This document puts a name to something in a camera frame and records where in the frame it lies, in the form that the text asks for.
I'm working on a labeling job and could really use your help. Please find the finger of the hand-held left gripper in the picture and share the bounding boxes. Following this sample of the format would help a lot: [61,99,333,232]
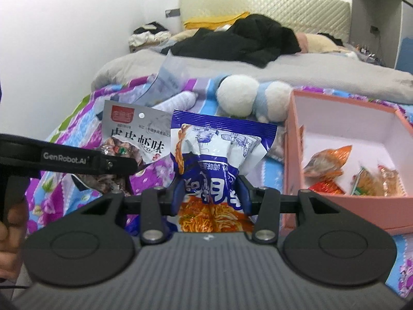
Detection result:
[101,155,140,175]

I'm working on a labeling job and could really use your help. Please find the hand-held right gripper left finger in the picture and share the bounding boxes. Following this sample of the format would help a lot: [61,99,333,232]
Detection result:
[80,175,190,245]

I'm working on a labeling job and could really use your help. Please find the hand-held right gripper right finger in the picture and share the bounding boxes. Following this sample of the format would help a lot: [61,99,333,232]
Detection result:
[236,174,350,243]

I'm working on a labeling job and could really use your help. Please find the white snack packet brown contents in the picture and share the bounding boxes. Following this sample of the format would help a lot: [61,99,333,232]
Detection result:
[74,100,175,198]

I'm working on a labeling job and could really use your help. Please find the blue noodle snack packet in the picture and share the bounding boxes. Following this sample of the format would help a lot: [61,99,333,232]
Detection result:
[169,110,279,234]

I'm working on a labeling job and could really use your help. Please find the small red foil packet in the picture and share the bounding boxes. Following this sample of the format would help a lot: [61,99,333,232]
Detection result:
[308,179,345,195]

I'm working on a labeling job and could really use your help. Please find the green-edged snack packet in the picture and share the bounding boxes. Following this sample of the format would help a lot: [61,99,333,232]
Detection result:
[351,166,384,197]

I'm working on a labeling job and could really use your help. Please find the pink cardboard box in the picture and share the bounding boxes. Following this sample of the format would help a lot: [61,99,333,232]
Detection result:
[284,90,413,235]

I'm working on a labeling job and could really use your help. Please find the clear orange snack packet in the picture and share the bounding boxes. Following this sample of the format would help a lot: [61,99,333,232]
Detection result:
[377,165,406,197]

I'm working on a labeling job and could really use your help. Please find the person's left hand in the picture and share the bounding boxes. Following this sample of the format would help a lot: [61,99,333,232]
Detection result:
[0,196,28,280]

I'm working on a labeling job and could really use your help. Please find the floral bed sheet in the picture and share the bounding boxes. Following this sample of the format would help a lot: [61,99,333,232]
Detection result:
[26,77,413,299]

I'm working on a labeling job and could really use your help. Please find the white tube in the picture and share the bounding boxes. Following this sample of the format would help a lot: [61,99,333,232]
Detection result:
[155,90,199,112]

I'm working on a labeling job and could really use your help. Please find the white and blue plush toy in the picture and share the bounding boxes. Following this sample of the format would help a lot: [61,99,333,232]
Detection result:
[215,74,293,124]

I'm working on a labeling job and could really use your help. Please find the clear plastic bag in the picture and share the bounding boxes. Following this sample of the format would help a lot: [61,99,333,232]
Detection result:
[147,52,195,108]

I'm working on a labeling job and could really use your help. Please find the pile of clothes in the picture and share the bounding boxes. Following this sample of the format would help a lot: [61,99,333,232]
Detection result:
[130,22,171,47]

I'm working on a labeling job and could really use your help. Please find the grey duvet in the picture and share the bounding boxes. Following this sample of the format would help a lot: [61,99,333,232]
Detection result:
[91,50,413,104]

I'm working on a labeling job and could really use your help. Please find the black jacket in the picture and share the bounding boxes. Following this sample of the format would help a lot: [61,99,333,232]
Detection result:
[169,14,303,69]

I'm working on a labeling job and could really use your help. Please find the yellow cloth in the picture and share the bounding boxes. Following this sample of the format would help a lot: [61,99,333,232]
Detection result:
[183,11,251,32]

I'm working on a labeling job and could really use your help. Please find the pink and beige pillow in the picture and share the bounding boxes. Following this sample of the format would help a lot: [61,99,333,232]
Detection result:
[295,32,350,54]

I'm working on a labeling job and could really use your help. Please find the row of small bottles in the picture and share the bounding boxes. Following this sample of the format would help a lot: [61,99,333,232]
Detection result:
[353,42,372,56]

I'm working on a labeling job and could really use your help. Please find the cream quilted headboard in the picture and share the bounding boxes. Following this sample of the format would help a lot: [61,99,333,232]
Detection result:
[179,0,352,45]

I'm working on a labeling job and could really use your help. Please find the blue board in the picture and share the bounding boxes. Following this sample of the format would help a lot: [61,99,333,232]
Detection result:
[395,37,413,75]

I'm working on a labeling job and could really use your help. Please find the white shelf unit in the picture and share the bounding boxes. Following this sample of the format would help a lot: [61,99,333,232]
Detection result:
[352,0,413,69]

